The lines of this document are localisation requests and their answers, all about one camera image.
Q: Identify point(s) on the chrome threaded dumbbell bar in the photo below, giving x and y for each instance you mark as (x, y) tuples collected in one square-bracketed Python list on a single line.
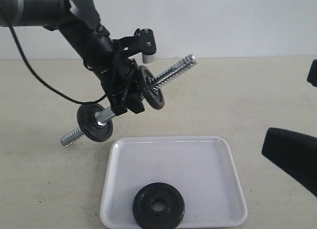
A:
[(171, 73)]

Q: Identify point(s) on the white rectangular plastic tray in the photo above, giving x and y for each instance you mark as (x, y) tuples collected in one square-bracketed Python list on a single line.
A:
[(201, 168)]

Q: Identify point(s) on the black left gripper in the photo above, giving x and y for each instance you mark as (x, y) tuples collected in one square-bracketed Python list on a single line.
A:
[(103, 57)]

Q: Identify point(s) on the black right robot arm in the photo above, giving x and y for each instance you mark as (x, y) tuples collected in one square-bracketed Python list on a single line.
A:
[(295, 153)]

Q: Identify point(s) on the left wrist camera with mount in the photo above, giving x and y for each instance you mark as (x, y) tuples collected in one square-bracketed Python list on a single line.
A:
[(143, 41)]

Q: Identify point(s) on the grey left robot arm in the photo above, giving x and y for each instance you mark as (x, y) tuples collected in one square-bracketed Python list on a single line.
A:
[(78, 21)]

